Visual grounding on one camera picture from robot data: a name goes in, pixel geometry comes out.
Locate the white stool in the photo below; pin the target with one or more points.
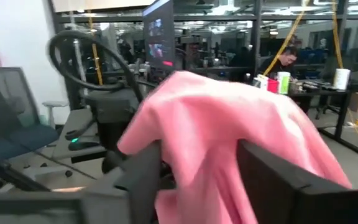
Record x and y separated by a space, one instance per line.
54 104

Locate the pink shirt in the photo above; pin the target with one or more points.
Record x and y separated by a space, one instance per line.
213 124

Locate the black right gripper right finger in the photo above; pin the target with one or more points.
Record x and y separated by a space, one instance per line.
291 202

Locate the black mesh office chair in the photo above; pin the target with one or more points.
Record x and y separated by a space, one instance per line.
8 102

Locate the black computer mouse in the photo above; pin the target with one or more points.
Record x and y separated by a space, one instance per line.
84 145

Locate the grey desk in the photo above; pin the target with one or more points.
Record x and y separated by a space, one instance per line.
73 121

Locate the black office desk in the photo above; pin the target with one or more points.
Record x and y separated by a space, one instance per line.
342 115

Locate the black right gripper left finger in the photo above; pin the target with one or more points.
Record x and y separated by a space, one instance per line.
135 186

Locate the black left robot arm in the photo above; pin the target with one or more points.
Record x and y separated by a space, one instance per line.
113 109

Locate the black metal post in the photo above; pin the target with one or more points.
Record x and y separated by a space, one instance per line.
256 37

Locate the computer monitor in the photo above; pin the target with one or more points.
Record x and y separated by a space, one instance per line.
158 46

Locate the white carton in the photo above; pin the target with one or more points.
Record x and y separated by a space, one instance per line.
261 81

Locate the white paper roll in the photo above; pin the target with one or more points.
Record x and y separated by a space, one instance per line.
342 79

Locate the red cup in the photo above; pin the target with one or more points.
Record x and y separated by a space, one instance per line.
273 86

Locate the person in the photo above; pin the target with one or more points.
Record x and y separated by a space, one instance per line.
283 59

